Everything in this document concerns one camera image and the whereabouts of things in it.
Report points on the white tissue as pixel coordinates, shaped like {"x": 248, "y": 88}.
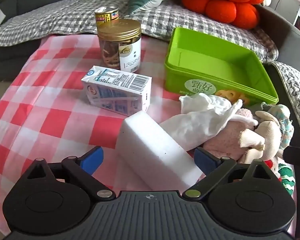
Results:
{"x": 202, "y": 120}

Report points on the pink towel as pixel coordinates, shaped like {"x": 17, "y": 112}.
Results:
{"x": 225, "y": 140}

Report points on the santa plush toy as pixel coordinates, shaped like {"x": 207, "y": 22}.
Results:
{"x": 272, "y": 166}

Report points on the white foam sponge block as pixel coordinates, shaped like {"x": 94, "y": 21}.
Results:
{"x": 150, "y": 152}

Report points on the pink checkered tablecloth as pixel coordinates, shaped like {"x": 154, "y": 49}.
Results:
{"x": 47, "y": 97}

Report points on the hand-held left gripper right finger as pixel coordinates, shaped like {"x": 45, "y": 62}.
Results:
{"x": 205, "y": 160}

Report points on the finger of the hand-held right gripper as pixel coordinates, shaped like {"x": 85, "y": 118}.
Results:
{"x": 297, "y": 155}

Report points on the gold lid plastic jar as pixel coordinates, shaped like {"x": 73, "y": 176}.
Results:
{"x": 121, "y": 46}

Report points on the orange knotted plush pillow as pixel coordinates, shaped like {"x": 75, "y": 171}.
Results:
{"x": 227, "y": 2}

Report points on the yellow label tin can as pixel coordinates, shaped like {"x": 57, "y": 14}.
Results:
{"x": 107, "y": 15}

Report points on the beige plush bunny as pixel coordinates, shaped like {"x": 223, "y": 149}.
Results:
{"x": 267, "y": 132}

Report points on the grey checkered quilt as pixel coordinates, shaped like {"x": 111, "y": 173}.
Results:
{"x": 72, "y": 17}
{"x": 293, "y": 85}

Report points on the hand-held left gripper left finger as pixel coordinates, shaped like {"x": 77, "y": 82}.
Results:
{"x": 91, "y": 161}

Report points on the green plastic box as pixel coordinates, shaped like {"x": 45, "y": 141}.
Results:
{"x": 215, "y": 65}

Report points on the green striped watermelon plush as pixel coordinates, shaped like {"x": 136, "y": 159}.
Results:
{"x": 287, "y": 178}

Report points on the white blue milk carton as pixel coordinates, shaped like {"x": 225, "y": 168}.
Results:
{"x": 116, "y": 92}

